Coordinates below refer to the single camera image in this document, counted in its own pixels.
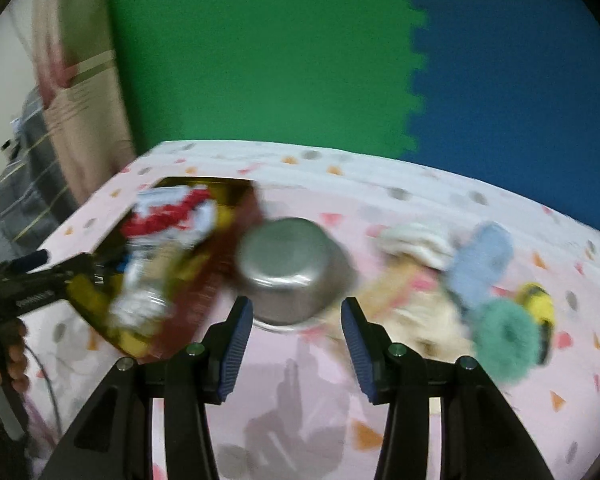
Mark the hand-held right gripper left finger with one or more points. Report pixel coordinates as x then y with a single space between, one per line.
235 355

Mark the person's left hand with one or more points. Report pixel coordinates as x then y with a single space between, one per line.
17 360

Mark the grey plaid cloth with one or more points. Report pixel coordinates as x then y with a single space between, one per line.
30 185

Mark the green foam mat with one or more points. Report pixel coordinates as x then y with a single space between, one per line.
255 60

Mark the tree print curtain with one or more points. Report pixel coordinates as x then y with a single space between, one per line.
80 110

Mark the pink printed tablecloth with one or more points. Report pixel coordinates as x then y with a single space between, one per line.
480 200

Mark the yellow plush toy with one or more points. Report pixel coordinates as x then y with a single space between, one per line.
535 300

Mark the teal fluffy scrunchie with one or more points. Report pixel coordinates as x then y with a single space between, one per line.
490 360

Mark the cream cloth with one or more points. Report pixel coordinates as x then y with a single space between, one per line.
440 320

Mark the steel bowl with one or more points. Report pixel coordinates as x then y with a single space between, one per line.
290 265

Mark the blue foam mat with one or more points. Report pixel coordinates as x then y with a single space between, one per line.
530 85

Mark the light blue fuzzy cloth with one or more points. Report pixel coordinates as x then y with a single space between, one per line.
480 260

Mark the red and white snack packet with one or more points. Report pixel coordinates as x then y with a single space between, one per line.
165 215

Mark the white sock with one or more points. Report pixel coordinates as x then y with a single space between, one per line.
415 242

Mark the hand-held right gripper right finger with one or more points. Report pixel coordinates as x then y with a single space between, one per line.
360 355

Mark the red tin box gold inside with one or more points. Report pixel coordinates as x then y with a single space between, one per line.
215 280

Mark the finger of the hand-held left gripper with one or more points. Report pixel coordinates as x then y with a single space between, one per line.
32 259
55 285

